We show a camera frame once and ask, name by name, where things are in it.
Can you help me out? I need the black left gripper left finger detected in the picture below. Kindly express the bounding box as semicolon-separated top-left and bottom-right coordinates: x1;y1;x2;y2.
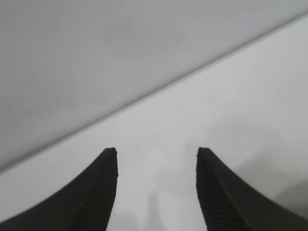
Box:
0;147;119;231

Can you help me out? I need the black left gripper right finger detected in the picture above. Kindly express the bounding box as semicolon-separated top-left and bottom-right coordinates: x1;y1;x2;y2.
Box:
196;146;308;231

